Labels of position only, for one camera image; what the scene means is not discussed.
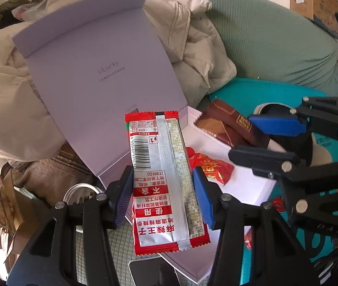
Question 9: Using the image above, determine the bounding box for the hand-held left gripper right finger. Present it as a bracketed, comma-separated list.
[192, 166, 321, 286]

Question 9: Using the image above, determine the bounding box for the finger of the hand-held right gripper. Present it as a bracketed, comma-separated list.
[228, 145, 338, 215]
[249, 96, 338, 139]

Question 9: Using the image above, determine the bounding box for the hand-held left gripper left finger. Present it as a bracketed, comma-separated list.
[7, 165, 134, 286]

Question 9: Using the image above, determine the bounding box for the red snack packet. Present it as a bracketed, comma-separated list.
[124, 109, 210, 257]
[272, 197, 285, 213]

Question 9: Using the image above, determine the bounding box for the brown snack packet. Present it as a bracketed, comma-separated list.
[194, 98, 269, 149]

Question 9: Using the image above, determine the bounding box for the red candy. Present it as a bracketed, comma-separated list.
[193, 152, 234, 187]
[243, 231, 254, 251]

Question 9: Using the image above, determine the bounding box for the lavender gift box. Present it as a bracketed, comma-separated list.
[11, 0, 277, 284]

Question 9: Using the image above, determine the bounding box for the clear jar with blue label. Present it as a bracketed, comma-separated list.
[63, 183, 107, 233]

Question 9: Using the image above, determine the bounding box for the teal bubble mailer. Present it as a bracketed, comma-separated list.
[206, 77, 338, 286]

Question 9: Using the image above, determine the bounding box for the beige cap with black lining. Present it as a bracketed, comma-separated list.
[252, 103, 333, 167]

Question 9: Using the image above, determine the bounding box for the black smartphone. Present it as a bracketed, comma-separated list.
[128, 258, 181, 286]

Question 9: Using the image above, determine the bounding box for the green sofa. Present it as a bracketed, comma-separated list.
[75, 0, 338, 286]

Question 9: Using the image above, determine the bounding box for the small cardboard box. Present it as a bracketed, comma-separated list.
[0, 185, 39, 254]

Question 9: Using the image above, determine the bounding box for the open cardboard shipping box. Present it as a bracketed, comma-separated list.
[288, 0, 338, 41]

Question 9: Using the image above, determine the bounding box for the beige puffer jacket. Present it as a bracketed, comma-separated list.
[0, 0, 237, 161]

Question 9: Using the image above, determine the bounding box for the white plastic bag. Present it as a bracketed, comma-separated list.
[11, 0, 47, 21]

